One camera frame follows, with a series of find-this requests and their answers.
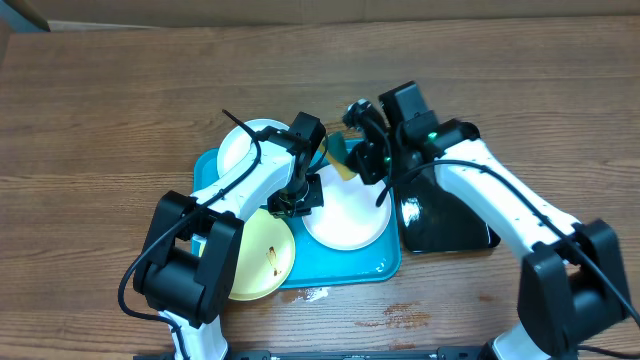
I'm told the yellow green sponge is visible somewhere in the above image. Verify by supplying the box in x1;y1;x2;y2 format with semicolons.
327;132;356;181

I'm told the white plate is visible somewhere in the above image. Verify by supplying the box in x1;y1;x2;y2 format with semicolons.
302;165;392;251
217;118;289;177

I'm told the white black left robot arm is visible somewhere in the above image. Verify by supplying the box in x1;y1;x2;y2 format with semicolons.
117;125;326;359

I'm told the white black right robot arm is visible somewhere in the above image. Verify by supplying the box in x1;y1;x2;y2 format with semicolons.
342;99;639;359

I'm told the teal plastic tray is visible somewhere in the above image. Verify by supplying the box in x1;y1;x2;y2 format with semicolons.
192;138;403;290

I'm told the black plastic tray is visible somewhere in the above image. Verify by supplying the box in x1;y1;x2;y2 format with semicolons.
393;169;501;253

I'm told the yellow plate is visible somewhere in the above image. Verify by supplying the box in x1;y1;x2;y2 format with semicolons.
229;209;296;301

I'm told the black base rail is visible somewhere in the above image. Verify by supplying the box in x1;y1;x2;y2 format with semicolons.
133;345;494;360

